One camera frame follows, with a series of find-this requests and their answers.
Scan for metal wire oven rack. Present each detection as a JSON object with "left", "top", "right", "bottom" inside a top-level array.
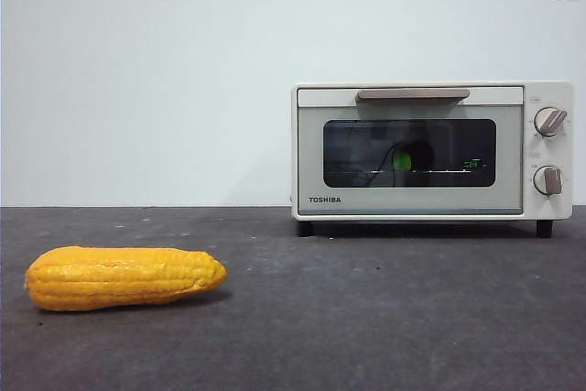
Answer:
[{"left": 329, "top": 168, "right": 472, "bottom": 176}]

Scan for purple eggplant with green stem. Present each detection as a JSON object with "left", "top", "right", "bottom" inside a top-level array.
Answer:
[{"left": 391, "top": 137, "right": 436, "bottom": 172}]

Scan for beige oven knob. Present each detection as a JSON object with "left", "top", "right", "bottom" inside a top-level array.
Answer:
[
  {"left": 532, "top": 164, "right": 564, "bottom": 196},
  {"left": 533, "top": 106, "right": 569, "bottom": 138}
]

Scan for yellow corn cob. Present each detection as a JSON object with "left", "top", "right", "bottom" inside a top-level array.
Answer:
[{"left": 25, "top": 245, "right": 229, "bottom": 312}]

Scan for glass oven door with handle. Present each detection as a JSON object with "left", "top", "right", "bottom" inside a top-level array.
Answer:
[{"left": 296, "top": 85, "right": 525, "bottom": 217}]

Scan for white toaster oven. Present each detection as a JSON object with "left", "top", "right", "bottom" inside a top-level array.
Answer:
[{"left": 291, "top": 81, "right": 574, "bottom": 239}]

